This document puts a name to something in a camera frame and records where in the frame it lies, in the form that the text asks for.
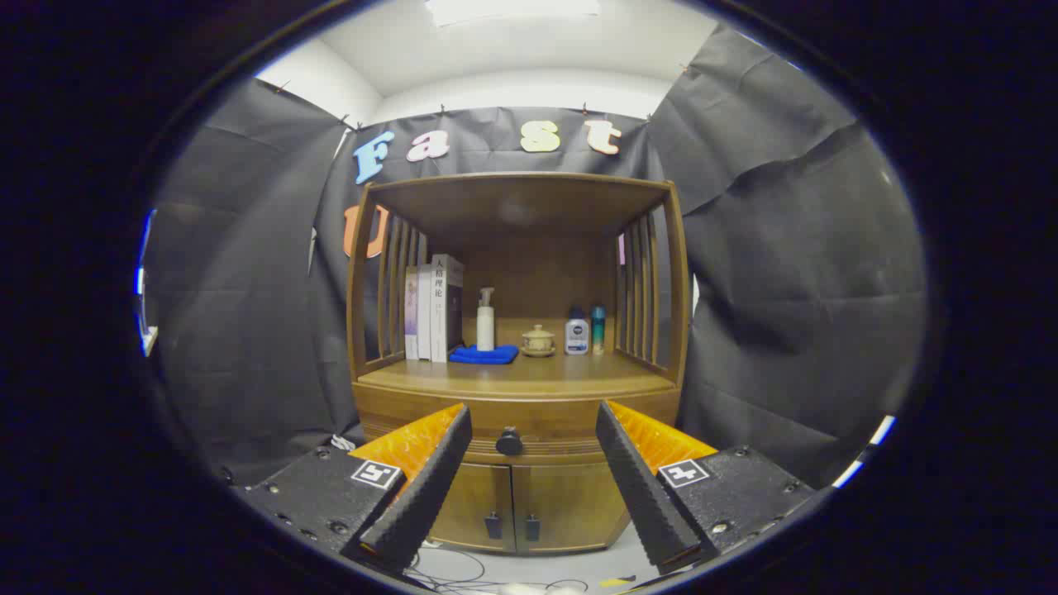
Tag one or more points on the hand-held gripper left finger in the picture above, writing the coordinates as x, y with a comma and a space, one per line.
430, 479

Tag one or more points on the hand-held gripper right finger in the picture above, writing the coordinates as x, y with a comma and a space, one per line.
636, 479

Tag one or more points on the black drawer knob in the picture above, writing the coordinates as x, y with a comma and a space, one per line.
509, 443

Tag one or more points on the wooden cabinet door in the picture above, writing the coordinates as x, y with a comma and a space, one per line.
570, 504
475, 504

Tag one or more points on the wooden countertop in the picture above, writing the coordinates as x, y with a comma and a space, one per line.
537, 376

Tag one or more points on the wooden cabinet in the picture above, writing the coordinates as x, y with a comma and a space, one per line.
529, 207

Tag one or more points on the yellow floor tape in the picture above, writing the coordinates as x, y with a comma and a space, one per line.
616, 582

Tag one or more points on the blue cloth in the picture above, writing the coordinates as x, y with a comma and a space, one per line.
483, 355

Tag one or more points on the white lumpy object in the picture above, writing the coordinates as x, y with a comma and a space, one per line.
537, 590

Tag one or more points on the teal bottle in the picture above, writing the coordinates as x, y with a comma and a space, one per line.
598, 330

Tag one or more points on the white blue lotion bottle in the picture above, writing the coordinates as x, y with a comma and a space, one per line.
576, 337

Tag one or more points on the thin white book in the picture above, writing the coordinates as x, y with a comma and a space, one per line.
424, 318

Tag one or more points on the pale purple book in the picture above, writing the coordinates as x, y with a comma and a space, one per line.
411, 318

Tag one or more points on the white pump bottle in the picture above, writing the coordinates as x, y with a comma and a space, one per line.
485, 326

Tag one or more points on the white and black book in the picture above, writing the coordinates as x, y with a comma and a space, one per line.
440, 314

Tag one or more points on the beige lidded ceramic cup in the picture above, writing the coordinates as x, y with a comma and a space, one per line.
538, 341

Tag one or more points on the black backdrop cloth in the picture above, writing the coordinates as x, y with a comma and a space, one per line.
785, 289

